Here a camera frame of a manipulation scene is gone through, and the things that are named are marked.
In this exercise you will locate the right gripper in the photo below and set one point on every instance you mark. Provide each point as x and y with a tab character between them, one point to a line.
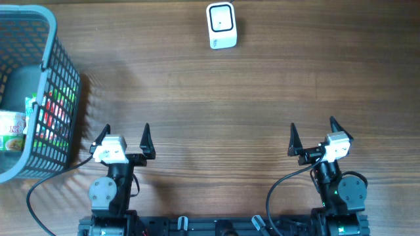
309	155

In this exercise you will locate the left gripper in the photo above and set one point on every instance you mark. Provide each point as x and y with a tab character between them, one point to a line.
140	160

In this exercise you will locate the green candy bag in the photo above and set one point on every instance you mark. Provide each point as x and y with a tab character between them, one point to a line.
54	121

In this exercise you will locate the cup noodles container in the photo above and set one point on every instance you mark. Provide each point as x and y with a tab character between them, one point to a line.
12	130

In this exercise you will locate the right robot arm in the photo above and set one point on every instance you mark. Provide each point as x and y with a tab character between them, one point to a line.
343	194

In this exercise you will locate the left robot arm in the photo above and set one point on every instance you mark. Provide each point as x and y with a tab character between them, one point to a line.
110	195

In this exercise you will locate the white barcode scanner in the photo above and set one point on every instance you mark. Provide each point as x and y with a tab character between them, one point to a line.
221	23

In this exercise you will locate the grey plastic mesh basket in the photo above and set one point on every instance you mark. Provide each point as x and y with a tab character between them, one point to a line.
36	71

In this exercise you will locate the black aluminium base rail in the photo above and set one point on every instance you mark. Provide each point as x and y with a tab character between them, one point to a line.
256	225

